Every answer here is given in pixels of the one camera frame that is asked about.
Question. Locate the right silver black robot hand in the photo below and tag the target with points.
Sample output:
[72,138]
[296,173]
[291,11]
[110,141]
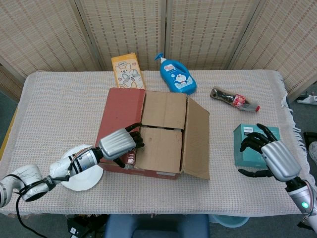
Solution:
[280,158]

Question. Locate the beige woven tablecloth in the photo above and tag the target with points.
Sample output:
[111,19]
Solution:
[62,106]

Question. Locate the white shoe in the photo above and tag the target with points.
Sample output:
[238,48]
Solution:
[313,152]

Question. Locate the red cardboard box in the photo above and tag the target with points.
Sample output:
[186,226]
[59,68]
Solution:
[161,148]

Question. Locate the black power device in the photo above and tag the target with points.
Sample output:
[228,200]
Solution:
[79,226]

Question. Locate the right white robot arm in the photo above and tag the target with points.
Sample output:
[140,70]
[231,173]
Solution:
[301,196]

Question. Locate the teal product box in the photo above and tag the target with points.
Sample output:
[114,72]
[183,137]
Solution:
[247,158]

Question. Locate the black floor object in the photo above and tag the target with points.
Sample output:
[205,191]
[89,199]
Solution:
[310,137]

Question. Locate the blue chair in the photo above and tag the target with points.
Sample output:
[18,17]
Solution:
[153,226]

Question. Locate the woven folding screen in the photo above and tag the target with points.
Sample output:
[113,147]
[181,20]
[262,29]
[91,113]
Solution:
[49,34]

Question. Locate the crushed cola bottle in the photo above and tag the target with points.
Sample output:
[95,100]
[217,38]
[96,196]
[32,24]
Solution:
[227,98]

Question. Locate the white floor object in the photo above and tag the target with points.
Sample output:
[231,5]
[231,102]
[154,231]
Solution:
[307,99]

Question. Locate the white scalloped plate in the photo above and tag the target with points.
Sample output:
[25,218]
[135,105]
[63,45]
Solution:
[84,179]

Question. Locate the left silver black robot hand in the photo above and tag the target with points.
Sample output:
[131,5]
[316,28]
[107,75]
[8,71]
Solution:
[116,146]

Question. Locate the blue pump soap bottle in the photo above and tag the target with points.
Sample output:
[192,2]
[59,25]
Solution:
[178,77]

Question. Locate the orange corgi print box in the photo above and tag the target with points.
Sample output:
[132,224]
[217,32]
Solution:
[126,72]

